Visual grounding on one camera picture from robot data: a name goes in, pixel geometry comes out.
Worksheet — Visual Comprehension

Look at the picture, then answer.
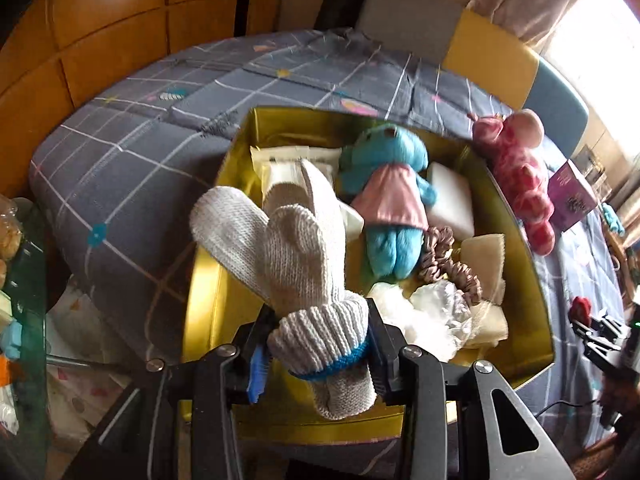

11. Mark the wooden wardrobe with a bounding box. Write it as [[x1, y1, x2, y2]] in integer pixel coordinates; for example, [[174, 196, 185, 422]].
[[0, 0, 287, 198]]

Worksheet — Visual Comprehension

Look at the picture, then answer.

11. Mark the yellow and blue headboard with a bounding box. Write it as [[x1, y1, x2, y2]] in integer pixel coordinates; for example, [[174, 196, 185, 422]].
[[354, 0, 591, 147]]

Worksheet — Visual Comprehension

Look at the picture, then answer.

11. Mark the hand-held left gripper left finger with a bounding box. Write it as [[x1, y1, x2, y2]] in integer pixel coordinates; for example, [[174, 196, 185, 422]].
[[62, 306, 278, 480]]

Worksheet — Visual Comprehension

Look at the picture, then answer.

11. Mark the blue plush toy pink dress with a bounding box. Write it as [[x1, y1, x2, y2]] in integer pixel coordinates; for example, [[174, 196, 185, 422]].
[[337, 122, 439, 282]]

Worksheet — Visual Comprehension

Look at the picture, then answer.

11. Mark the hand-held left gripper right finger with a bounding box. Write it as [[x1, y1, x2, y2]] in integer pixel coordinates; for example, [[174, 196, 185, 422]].
[[366, 298, 576, 480]]

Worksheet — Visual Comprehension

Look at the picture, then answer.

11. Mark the large pink patterned plush toy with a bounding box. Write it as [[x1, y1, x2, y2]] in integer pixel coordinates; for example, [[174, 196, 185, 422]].
[[487, 109, 557, 257]]

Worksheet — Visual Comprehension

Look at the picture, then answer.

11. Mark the cream ribbed cloth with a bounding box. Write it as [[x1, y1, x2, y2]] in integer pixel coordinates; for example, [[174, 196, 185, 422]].
[[459, 232, 511, 350]]

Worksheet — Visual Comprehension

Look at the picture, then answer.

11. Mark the grey checked quilt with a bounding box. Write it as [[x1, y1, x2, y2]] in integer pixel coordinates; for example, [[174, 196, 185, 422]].
[[27, 27, 632, 453]]

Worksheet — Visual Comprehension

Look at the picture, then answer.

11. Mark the grey knit glove blue cuff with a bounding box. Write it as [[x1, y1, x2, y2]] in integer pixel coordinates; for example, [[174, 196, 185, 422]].
[[189, 157, 379, 421]]

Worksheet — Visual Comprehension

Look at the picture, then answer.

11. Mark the white crumpled plastic bag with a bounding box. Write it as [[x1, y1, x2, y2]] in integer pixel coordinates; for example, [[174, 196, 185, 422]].
[[366, 280, 474, 362]]

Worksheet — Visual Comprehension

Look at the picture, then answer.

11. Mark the small pink patterned plush toy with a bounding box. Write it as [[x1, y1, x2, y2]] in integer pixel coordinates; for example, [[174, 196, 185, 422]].
[[467, 112, 503, 148]]

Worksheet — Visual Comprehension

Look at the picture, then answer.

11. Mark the gold storage box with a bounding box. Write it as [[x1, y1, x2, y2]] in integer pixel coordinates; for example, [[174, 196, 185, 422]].
[[180, 105, 557, 447]]

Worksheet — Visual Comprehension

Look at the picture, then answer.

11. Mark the teal cloth on desk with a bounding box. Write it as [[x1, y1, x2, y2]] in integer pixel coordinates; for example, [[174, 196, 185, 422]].
[[601, 203, 627, 237]]

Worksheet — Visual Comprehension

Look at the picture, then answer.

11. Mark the purple printed carton box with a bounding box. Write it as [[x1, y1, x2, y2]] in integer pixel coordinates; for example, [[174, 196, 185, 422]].
[[546, 158, 599, 232]]

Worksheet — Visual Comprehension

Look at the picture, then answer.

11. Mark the brown satin scrunchie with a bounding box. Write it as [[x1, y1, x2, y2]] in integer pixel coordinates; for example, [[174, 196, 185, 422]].
[[416, 225, 484, 307]]

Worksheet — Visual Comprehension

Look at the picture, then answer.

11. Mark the floral bed sheet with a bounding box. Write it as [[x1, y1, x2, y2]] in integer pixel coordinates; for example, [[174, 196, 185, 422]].
[[46, 280, 148, 453]]

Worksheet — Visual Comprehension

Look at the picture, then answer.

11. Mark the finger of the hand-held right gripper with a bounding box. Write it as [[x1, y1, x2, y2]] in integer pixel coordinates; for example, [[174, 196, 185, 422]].
[[571, 316, 621, 343], [582, 341, 621, 378]]

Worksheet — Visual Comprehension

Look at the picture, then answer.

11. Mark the glass side table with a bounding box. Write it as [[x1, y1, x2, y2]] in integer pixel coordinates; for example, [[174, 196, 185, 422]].
[[0, 196, 52, 463]]

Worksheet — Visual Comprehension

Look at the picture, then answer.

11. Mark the white tissue packet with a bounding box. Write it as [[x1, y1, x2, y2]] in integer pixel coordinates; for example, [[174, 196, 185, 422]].
[[249, 144, 367, 242]]

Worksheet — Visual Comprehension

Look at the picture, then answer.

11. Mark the black cable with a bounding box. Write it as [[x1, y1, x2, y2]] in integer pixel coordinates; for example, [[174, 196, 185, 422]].
[[536, 399, 602, 415]]

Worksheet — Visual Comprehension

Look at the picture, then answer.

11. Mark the white sponge block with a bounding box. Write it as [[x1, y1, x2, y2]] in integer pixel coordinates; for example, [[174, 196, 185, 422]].
[[425, 161, 477, 241]]

